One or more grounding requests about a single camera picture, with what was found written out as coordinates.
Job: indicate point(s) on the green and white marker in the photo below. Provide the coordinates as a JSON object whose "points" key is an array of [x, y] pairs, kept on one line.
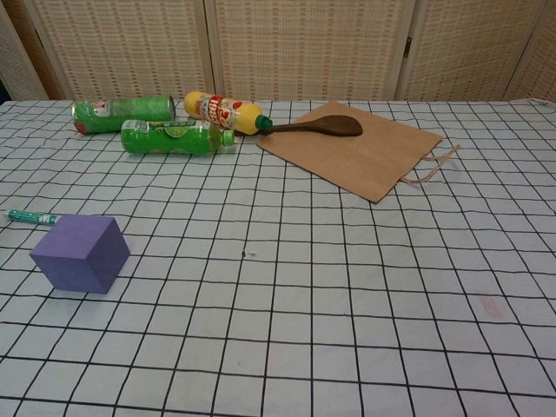
{"points": [[26, 216]]}

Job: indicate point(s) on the checkered tablecloth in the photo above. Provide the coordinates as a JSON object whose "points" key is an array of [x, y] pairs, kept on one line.
{"points": [[304, 304]]}

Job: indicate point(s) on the brown paper bag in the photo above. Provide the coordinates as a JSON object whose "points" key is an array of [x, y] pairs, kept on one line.
{"points": [[347, 163]]}

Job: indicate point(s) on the yellow plastic drink bottle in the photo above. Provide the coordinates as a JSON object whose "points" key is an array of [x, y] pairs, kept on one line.
{"points": [[245, 118]]}

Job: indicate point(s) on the dark wooden rice spoon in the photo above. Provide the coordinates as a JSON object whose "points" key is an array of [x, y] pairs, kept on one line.
{"points": [[339, 126]]}

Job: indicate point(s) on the green plastic drink bottle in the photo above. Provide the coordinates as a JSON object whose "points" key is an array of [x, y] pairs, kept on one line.
{"points": [[174, 139]]}

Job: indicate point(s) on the beige woven folding screen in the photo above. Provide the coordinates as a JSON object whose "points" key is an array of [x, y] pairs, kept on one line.
{"points": [[304, 43]]}

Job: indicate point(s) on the green cylindrical chip can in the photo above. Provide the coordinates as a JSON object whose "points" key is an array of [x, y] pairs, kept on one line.
{"points": [[130, 110]]}

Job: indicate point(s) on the purple foam cube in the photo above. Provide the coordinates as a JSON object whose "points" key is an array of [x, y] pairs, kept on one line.
{"points": [[74, 243]]}

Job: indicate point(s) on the small metal screen hinge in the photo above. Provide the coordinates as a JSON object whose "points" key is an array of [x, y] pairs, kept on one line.
{"points": [[408, 46]]}

